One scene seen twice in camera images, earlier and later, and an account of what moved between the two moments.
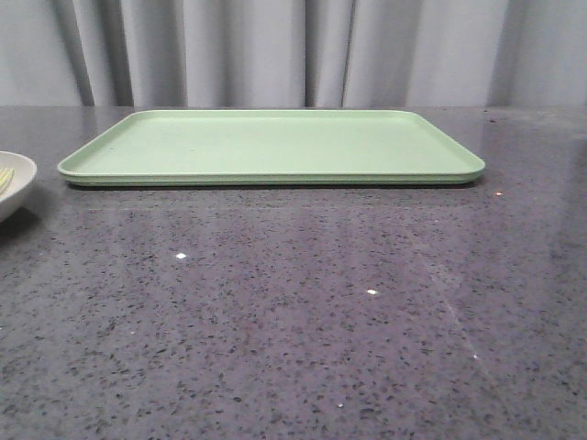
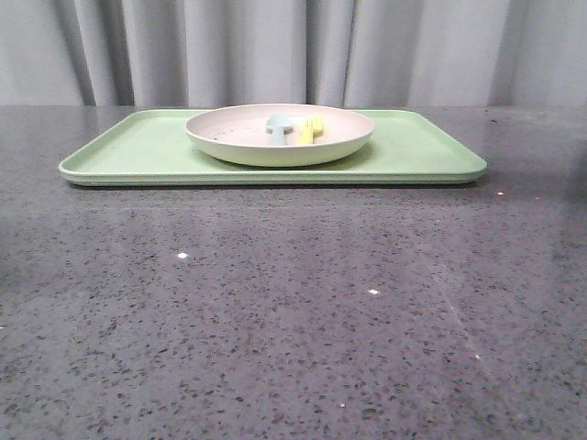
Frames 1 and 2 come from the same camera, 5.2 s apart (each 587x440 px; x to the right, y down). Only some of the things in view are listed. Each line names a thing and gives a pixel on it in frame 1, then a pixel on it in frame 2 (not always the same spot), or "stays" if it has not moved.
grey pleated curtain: (293, 52) stays
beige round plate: (25, 170) → (280, 134)
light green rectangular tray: (271, 148) stays
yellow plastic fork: (5, 176) → (314, 128)
